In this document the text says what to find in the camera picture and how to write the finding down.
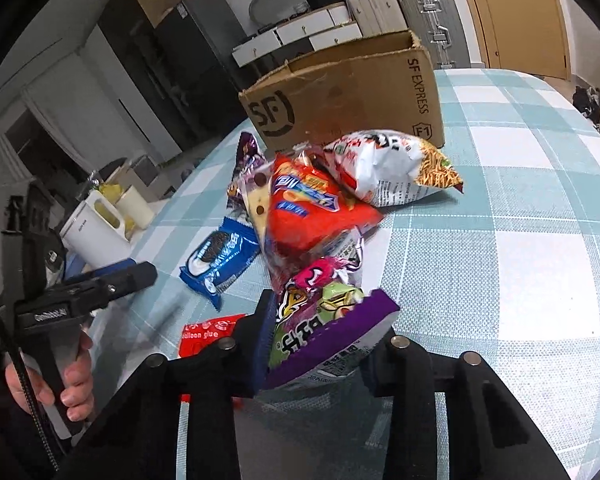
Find person's left hand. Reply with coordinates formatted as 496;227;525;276
5;332;96;423

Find red glue packet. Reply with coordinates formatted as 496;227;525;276
178;313;249;403

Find black cable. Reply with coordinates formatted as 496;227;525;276
0;284;63;473

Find purple green snack packet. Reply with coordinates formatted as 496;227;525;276
266;255;401;392

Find cream packet with brown dots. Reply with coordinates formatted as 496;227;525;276
241;160;276;243

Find purple snack packet yellow characters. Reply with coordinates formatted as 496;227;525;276
226;131;269;211

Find brown cardboard box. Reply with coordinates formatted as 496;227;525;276
238;29;446;155

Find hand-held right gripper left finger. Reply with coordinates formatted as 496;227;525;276
55;290;275;480

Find grey oval tray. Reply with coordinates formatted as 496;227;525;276
248;0;309;34

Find teal plaid tablecloth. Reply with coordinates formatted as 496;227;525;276
85;66;600;480

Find cream cup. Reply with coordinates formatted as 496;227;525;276
115;185;157;232

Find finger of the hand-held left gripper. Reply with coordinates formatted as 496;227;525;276
92;261;159;307
64;258;137;283

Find white drawer cabinet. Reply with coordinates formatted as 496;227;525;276
231;4;365;67

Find wooden door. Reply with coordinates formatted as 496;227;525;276
451;0;572;82

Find red chip bag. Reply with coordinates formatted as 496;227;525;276
259;152;386;293

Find black refrigerator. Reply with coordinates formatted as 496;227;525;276
99;0;253;153

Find white jug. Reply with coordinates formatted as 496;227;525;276
60;190;133;267

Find blue cookie packet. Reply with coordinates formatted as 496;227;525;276
179;216;261;311

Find white noodle snack bag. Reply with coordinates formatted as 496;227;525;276
321;130;466;209

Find silver suitcase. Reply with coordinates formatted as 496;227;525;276
397;0;472;71

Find beige suitcase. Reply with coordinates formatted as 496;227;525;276
346;0;409;37

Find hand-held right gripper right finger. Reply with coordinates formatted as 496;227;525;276
362;332;571;480

